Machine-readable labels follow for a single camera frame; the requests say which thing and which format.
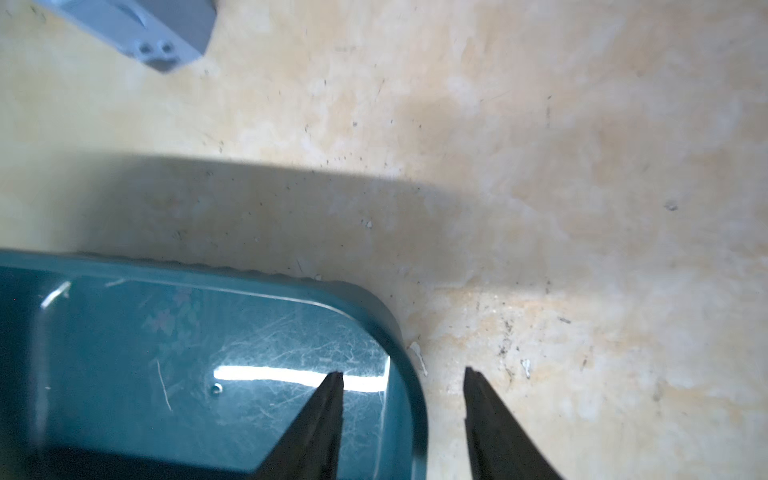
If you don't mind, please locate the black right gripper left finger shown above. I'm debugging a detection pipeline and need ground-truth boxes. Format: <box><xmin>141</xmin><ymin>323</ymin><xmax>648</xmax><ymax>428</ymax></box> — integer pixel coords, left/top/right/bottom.
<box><xmin>250</xmin><ymin>372</ymin><xmax>344</xmax><ymax>479</ymax></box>

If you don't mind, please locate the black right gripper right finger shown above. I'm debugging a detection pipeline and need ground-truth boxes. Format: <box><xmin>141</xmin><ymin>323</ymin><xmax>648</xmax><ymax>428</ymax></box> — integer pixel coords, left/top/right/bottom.
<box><xmin>463</xmin><ymin>367</ymin><xmax>561</xmax><ymax>479</ymax></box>

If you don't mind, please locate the dark teal storage box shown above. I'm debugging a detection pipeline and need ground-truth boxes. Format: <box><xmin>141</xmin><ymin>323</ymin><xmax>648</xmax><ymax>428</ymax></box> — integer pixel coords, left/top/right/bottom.
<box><xmin>1</xmin><ymin>250</ymin><xmax>428</xmax><ymax>479</ymax></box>

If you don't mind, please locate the blue cat desk lamp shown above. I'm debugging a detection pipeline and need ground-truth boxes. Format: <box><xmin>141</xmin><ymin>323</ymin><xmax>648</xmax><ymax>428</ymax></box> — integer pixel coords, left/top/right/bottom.
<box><xmin>40</xmin><ymin>0</ymin><xmax>217</xmax><ymax>73</ymax></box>

